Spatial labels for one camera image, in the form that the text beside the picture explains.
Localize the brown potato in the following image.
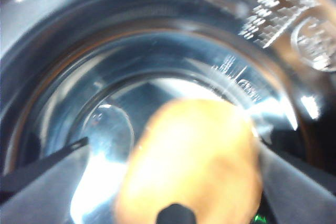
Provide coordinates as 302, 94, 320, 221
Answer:
113, 98, 264, 224

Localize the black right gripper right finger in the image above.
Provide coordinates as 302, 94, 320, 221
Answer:
258, 140, 336, 224

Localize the pale green electric cooking pot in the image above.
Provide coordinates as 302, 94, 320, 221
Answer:
0, 0, 336, 224

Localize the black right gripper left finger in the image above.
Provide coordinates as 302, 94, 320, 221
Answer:
0, 137, 93, 224

